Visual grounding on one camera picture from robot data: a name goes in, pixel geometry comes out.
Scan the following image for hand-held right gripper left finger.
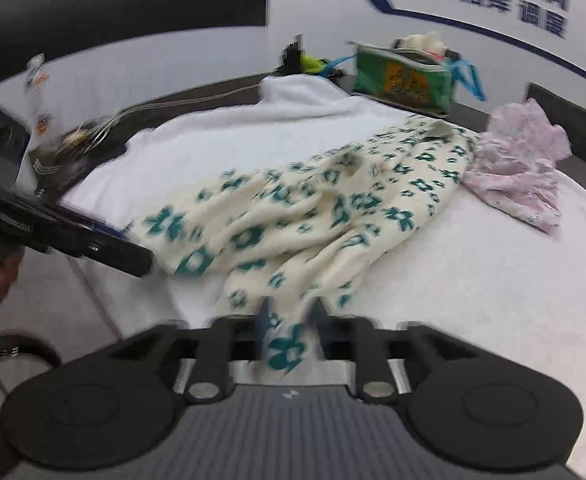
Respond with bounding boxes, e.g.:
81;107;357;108
116;299;276;407

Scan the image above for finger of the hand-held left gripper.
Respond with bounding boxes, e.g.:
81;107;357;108
73;222;155;279
87;217;129;239

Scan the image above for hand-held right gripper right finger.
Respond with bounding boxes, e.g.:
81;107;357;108
312;297;461;406

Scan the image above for cream green-flowered garment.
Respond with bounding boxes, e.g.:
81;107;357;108
126;114;478;373

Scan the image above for clear plastic bag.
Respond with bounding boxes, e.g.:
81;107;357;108
23;55;60;161

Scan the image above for black curved band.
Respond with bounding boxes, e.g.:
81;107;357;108
0;330;64;381

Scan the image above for white towel blanket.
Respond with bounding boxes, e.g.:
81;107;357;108
60;74;586;466

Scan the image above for black walkie-talkie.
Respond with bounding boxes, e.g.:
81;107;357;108
279;34;306;73

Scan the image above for pink floral garment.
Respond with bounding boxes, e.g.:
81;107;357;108
465;99;574;233

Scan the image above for white crumpled cloth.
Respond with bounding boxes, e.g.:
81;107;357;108
392;31;448;58

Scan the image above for black office chair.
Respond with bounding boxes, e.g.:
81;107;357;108
525;82;586;166

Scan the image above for grey cable bundle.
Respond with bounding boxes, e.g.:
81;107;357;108
80;87;264;146

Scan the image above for green zip bag blue straps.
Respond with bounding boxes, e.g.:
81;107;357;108
323;40;488;118

